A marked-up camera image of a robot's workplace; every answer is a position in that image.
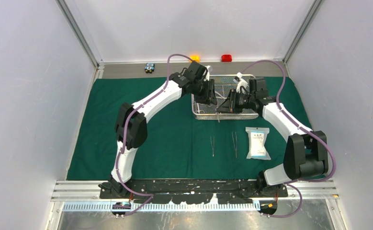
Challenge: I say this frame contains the yellow toy block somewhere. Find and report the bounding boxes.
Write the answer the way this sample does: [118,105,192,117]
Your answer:
[189,55,200,62]

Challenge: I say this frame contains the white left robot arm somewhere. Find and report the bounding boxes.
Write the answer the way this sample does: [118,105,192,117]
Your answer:
[109,61,217,198]

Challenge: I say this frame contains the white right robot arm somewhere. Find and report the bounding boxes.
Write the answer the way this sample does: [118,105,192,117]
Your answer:
[217,76,330,197]

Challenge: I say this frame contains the green surgical drape cloth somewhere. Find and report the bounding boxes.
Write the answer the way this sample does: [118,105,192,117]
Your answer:
[67,75,326,181]

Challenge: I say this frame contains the white sterile packet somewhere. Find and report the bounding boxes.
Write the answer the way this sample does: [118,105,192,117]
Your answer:
[245,127,271,161]

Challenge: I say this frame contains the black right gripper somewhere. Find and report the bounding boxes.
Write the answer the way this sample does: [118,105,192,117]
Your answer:
[217,89,255,114]

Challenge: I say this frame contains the metal mesh instrument tray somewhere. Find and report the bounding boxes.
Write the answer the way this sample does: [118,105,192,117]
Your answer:
[192,74,259,121]

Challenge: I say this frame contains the steel surgical forceps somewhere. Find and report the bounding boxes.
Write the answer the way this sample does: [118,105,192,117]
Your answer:
[210,136,215,157]

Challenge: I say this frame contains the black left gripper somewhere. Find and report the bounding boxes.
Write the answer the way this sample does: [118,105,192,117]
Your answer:
[192,79,217,106]

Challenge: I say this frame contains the red toy block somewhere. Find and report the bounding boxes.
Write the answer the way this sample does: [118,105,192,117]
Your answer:
[221,54,233,62]

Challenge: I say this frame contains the blue owl toy block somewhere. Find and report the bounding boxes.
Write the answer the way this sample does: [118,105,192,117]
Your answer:
[145,63,155,73]

